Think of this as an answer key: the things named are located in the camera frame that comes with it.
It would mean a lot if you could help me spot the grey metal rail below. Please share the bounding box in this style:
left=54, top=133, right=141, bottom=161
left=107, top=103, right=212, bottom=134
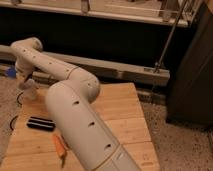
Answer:
left=0, top=45, right=170, bottom=87

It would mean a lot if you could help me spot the black rectangular block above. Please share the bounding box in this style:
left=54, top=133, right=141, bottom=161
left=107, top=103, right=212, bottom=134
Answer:
left=27, top=116, right=55, bottom=131

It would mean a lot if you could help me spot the white upper shelf frame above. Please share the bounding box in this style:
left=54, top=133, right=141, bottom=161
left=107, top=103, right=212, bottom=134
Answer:
left=0, top=0, right=202, bottom=27

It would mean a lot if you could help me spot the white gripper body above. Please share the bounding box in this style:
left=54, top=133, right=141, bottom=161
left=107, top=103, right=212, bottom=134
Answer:
left=17, top=75, right=37, bottom=100

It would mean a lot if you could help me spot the metal rod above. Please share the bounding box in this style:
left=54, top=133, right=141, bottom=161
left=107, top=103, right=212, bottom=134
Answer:
left=153, top=0, right=188, bottom=73

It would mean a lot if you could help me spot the black cable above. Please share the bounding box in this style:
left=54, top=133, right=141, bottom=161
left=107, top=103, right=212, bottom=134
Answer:
left=9, top=90, right=25, bottom=132

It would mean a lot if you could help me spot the orange toy carrot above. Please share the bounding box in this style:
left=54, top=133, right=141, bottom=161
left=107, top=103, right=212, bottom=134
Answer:
left=52, top=134, right=67, bottom=167

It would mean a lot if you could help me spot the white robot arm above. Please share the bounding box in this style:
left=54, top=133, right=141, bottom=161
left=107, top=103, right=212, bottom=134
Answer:
left=11, top=37, right=140, bottom=171

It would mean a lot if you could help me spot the dark cabinet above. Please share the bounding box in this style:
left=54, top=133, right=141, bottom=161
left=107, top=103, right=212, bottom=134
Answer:
left=166, top=0, right=213, bottom=126

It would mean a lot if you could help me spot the blue object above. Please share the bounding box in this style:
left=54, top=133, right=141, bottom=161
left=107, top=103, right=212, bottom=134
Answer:
left=6, top=66, right=16, bottom=78

